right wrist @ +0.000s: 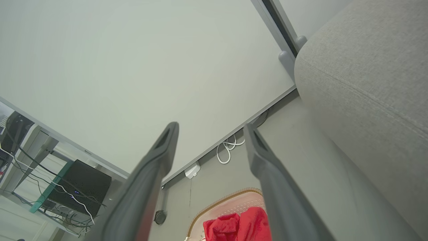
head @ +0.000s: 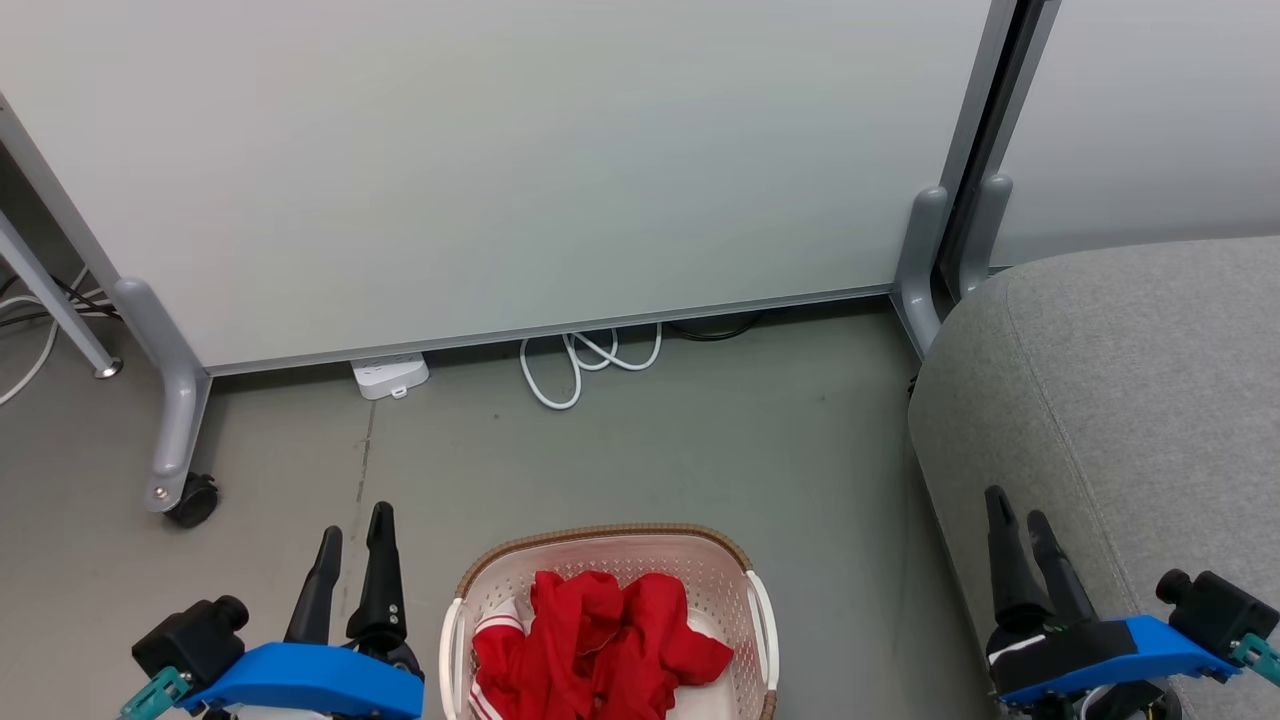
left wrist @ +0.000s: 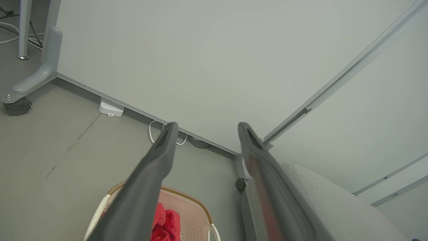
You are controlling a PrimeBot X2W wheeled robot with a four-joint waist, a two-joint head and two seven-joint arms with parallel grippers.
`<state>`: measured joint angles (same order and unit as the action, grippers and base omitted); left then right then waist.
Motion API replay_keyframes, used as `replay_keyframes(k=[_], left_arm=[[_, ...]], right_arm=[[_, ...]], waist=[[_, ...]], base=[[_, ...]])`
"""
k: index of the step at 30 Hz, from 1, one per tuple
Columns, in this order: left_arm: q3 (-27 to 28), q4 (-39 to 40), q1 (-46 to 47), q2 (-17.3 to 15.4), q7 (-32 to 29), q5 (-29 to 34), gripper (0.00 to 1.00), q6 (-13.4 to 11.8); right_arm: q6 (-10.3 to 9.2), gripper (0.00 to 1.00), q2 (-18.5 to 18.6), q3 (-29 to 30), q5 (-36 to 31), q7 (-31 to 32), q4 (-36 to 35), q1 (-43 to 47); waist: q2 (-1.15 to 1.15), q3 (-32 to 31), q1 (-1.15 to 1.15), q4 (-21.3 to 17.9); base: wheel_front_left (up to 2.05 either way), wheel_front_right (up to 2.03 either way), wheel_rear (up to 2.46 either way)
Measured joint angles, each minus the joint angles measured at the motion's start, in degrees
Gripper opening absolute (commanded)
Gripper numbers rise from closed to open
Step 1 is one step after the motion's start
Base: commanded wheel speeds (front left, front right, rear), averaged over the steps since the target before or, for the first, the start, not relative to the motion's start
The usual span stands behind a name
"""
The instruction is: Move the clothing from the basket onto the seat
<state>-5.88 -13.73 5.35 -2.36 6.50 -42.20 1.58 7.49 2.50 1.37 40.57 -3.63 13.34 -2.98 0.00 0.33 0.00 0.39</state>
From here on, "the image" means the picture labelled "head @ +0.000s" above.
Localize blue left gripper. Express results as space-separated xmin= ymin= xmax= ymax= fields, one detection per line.
xmin=184 ymin=502 xmax=427 ymax=720

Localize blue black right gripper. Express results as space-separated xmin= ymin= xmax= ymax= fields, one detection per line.
xmin=985 ymin=486 xmax=1247 ymax=720

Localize red garment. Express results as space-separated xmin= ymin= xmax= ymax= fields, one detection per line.
xmin=469 ymin=570 xmax=736 ymax=720

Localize grey fabric sofa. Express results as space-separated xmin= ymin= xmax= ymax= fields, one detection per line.
xmin=908 ymin=237 xmax=1280 ymax=720

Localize black caster wheel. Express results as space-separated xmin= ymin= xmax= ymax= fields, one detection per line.
xmin=164 ymin=473 xmax=220 ymax=530

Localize white power strip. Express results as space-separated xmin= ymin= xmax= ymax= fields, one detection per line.
xmin=350 ymin=352 xmax=431 ymax=402

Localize grey partition foot with caster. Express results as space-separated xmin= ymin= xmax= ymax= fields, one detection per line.
xmin=112 ymin=278 xmax=213 ymax=514

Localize white perforated plastic laundry basket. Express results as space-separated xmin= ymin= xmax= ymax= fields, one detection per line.
xmin=440 ymin=523 xmax=781 ymax=720

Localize grey metal table leg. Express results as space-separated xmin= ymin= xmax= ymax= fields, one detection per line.
xmin=0 ymin=205 xmax=124 ymax=380

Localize large white partition panel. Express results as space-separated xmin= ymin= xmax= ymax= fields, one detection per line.
xmin=0 ymin=0 xmax=1023 ymax=379

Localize narrow white partition panel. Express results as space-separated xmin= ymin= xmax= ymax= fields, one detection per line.
xmin=988 ymin=0 xmax=1280 ymax=269

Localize white coiled cable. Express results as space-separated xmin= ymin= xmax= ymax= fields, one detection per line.
xmin=518 ymin=322 xmax=664 ymax=412

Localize white loose cables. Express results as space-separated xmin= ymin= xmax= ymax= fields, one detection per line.
xmin=0 ymin=265 xmax=117 ymax=407

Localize black loose cables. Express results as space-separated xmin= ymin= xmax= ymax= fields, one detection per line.
xmin=0 ymin=270 xmax=123 ymax=327

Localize black floor cable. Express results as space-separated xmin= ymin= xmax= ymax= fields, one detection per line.
xmin=665 ymin=311 xmax=767 ymax=343

